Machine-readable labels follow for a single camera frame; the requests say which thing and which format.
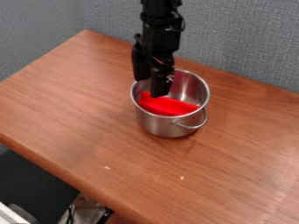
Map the stainless steel pot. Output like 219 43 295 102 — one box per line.
131 69 211 138

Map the red rectangular block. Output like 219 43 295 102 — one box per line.
138 91 201 116

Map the white object at corner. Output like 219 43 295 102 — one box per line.
0 202 30 224

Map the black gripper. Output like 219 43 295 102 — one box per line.
131 0 186 98

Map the grey table leg bracket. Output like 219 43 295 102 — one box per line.
58 193 114 224

